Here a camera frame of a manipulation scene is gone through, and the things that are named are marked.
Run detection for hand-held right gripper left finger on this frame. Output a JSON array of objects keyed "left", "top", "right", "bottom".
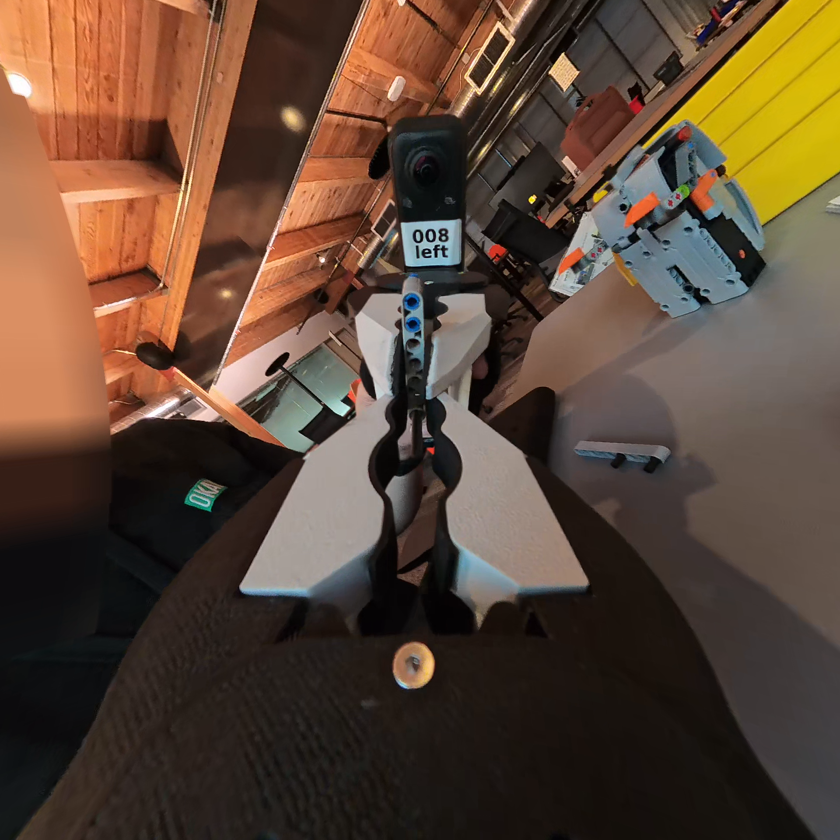
[{"left": 239, "top": 392, "right": 409, "bottom": 631}]

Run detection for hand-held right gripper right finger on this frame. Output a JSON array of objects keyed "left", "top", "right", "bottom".
[{"left": 428, "top": 392, "right": 592, "bottom": 626}]

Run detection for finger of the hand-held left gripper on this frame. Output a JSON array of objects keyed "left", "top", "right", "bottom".
[
  {"left": 356, "top": 294, "right": 404, "bottom": 396},
  {"left": 425, "top": 293, "right": 494, "bottom": 399}
]

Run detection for grey angled beam blue pins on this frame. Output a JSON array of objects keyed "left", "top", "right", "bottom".
[{"left": 395, "top": 274, "right": 435, "bottom": 404}]

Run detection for dark grey axle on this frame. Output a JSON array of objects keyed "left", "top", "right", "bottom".
[{"left": 407, "top": 400, "right": 429, "bottom": 470}]

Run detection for grey beam black pins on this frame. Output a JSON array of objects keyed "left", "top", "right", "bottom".
[{"left": 574, "top": 440, "right": 672, "bottom": 475}]

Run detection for black monitor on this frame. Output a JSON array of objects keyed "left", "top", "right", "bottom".
[{"left": 491, "top": 141, "right": 571, "bottom": 211}]

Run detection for black perforated panel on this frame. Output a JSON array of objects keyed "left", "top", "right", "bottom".
[{"left": 492, "top": 386, "right": 559, "bottom": 463}]

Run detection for white vent grille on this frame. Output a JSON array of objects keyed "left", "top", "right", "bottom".
[{"left": 464, "top": 20, "right": 516, "bottom": 93}]

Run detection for small white leaflet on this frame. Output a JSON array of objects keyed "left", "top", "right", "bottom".
[{"left": 548, "top": 233, "right": 618, "bottom": 298}]

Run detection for grey brick robot model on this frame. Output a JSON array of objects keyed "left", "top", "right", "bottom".
[{"left": 591, "top": 120, "right": 767, "bottom": 319}]

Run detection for yellow storage bin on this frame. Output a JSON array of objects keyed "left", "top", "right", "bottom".
[{"left": 643, "top": 0, "right": 840, "bottom": 227}]

